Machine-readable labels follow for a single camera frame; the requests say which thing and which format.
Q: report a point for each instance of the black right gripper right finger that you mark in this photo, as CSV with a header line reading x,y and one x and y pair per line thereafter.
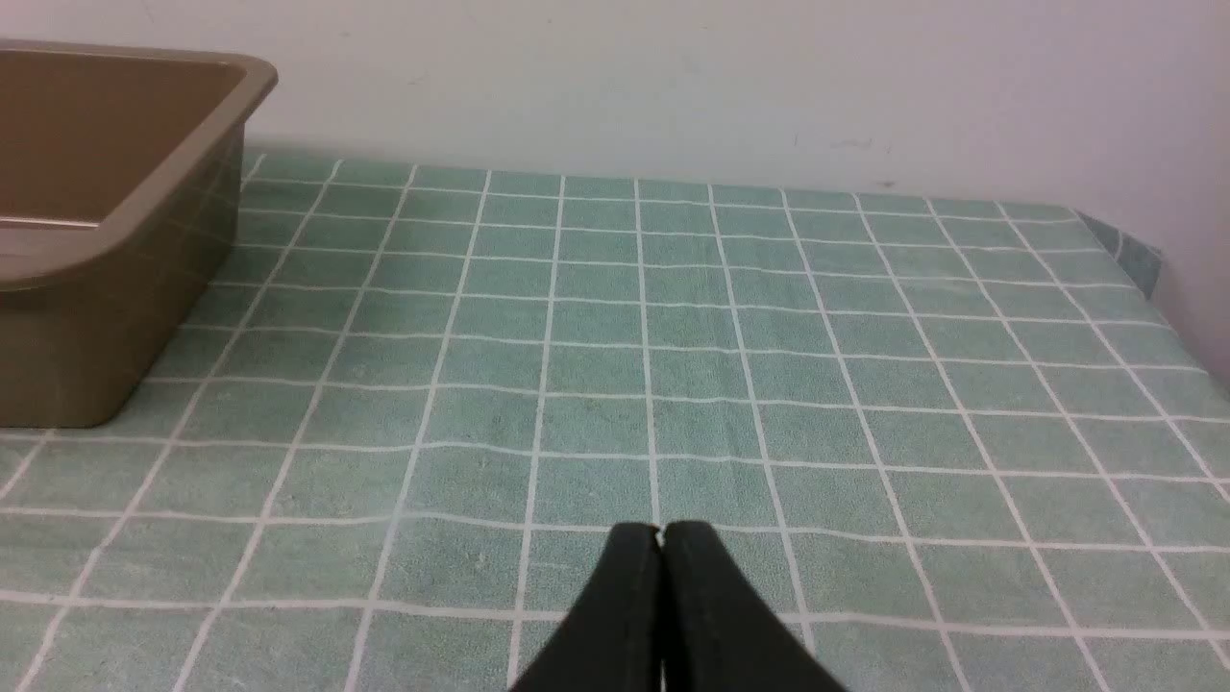
x,y
719,634

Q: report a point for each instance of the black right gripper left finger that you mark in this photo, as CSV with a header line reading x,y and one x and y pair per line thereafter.
x,y
608,639

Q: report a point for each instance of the green checked tablecloth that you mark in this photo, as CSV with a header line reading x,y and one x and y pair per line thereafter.
x,y
384,415

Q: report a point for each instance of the olive plastic storage bin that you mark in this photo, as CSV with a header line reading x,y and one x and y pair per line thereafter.
x,y
120,187

